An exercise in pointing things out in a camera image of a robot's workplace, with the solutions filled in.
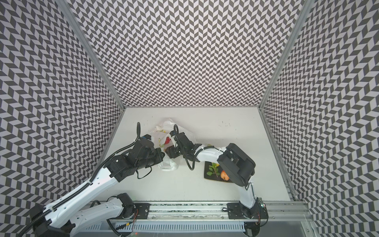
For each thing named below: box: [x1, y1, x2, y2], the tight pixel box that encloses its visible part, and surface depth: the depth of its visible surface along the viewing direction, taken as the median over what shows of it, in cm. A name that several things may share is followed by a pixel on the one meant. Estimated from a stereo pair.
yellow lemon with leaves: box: [206, 162, 221, 178], surface depth 85 cm
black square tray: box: [203, 160, 233, 183], surface depth 86 cm
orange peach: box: [220, 169, 230, 181], surface depth 82 cm
